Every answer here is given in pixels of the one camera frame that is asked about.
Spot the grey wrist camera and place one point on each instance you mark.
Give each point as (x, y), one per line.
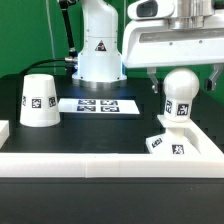
(150, 9)

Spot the white lamp shade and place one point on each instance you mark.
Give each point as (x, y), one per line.
(39, 105)

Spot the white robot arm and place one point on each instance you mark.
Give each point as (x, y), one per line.
(101, 62)

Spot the white border frame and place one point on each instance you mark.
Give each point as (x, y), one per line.
(208, 163)

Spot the white lamp bulb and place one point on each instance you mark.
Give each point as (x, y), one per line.
(180, 87)

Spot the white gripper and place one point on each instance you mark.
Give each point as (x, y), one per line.
(153, 44)

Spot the white lamp base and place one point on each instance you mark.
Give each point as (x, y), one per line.
(173, 141)

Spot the white marker sheet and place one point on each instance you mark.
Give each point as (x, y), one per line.
(99, 106)

